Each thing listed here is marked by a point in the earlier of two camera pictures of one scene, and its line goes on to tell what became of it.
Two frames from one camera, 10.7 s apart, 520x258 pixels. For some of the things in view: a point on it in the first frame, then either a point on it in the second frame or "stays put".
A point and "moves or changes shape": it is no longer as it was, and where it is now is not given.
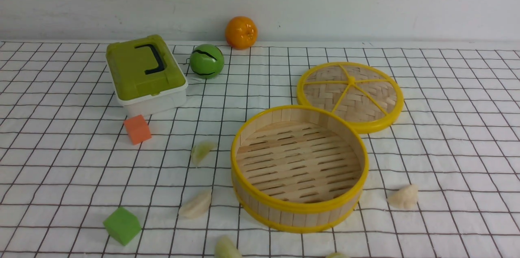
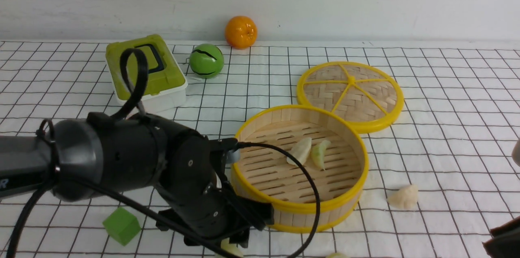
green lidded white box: [146, 77] stays put
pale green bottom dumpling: [226, 248] stays put
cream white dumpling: [197, 207] moves or changes shape
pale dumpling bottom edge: [336, 255] stays put
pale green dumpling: [200, 150] moves or changes shape
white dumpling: [406, 197] stays put
